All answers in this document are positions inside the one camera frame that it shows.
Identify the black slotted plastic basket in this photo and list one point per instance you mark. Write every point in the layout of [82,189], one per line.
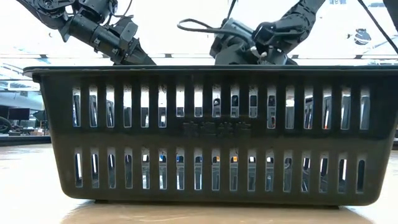
[217,137]

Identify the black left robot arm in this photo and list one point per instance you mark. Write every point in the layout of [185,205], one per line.
[90,31]

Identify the black monitor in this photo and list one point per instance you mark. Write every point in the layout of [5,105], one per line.
[18,114]

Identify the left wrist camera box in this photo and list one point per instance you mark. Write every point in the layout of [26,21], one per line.
[129,29]

